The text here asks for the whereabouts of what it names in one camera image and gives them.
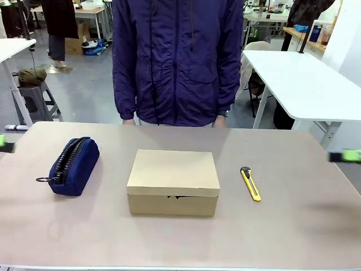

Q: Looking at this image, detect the brown cardboard box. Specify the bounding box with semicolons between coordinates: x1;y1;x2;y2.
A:
126;148;221;217

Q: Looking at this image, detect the cardboard box on floor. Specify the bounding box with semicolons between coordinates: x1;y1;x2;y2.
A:
64;22;91;56

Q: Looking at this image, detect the person's left hand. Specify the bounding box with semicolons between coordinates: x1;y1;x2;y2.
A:
212;114;227;129

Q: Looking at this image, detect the grey step stool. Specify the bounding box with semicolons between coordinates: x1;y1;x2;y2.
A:
18;81;64;123

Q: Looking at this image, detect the olive green bag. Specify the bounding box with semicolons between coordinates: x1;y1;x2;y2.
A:
11;68;48;88

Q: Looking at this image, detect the blue zipper pencil case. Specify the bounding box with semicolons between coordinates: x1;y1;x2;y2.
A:
36;137;101;196

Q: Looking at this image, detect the large white table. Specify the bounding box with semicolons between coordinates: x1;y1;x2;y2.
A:
241;50;361;151

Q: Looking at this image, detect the small white standing desk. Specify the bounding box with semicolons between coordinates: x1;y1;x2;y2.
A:
0;38;37;132

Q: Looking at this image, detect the yellow utility knife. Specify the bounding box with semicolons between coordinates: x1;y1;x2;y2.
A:
240;166;262;202

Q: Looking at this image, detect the red drink jar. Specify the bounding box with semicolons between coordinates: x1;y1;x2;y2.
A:
320;23;333;46

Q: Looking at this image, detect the dark blue bottle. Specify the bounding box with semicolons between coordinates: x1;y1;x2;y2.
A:
309;20;324;43

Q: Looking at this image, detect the black vertical pole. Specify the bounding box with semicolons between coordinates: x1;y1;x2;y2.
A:
16;0;32;41

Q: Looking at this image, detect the wooden side bench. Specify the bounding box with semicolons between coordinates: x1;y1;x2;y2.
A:
281;27;328;54

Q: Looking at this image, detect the blue plastic bag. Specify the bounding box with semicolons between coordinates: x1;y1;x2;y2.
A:
82;38;107;56

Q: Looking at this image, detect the thin black stand pole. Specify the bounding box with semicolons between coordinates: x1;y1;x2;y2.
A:
298;0;307;54

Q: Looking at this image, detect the bystander in black coat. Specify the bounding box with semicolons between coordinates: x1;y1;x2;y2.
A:
39;0;80;69

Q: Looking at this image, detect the beige office chair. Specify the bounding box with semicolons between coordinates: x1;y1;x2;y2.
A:
239;41;280;98

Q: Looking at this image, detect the bystander in dark clothes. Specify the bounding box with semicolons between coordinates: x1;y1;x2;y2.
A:
287;0;337;28

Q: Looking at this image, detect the wooden top work table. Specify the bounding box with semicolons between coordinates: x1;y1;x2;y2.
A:
29;5;107;43

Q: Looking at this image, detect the person in purple jacket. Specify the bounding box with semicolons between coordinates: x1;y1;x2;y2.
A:
112;0;245;128

